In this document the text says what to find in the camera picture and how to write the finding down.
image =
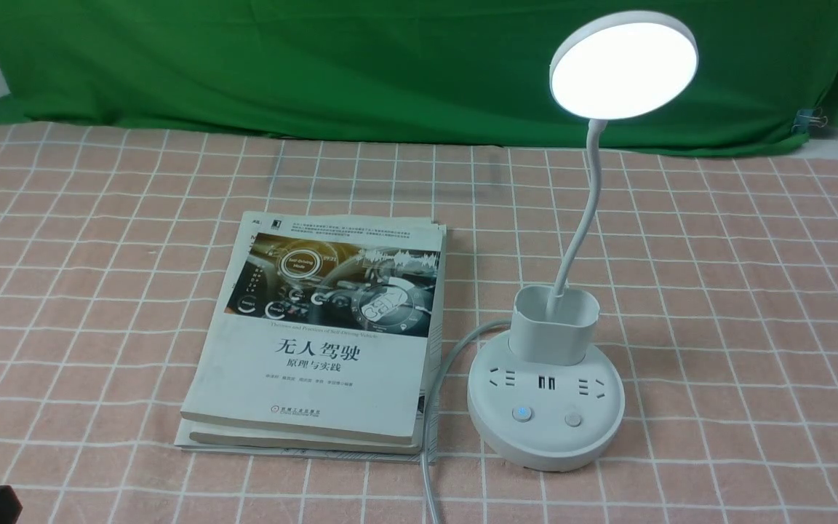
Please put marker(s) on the white desk lamp with socket base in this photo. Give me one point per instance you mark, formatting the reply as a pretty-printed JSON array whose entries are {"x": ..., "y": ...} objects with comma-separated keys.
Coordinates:
[{"x": 541, "y": 394}]

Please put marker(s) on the white self-driving textbook on top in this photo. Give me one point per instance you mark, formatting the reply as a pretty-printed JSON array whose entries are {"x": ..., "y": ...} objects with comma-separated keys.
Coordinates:
[{"x": 317, "y": 364}]

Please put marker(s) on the blue binder clip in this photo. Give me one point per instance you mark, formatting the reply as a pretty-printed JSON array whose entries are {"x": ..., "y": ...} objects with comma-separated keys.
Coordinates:
[{"x": 809, "y": 119}]

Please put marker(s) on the white book at bottom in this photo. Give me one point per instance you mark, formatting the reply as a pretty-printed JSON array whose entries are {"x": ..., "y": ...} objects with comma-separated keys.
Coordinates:
[{"x": 302, "y": 448}]

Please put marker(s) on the pink checked tablecloth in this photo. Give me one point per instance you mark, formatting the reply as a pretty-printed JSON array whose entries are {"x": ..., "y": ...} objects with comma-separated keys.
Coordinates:
[{"x": 718, "y": 281}]

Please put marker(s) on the green backdrop cloth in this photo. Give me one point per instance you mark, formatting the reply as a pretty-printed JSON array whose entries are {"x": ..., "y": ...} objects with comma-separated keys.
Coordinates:
[{"x": 457, "y": 72}]

